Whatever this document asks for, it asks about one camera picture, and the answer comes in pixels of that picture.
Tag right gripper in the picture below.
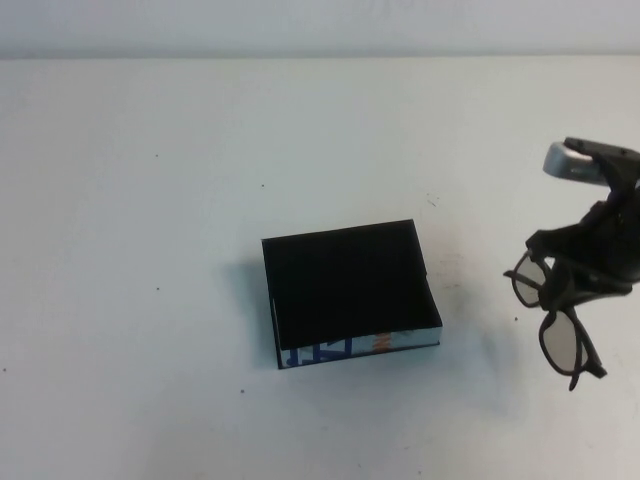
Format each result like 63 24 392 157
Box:
524 179 640 315

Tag black open glasses case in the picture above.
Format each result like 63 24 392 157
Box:
260 218 445 371

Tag black frame glasses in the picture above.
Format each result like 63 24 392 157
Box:
502 251 609 392

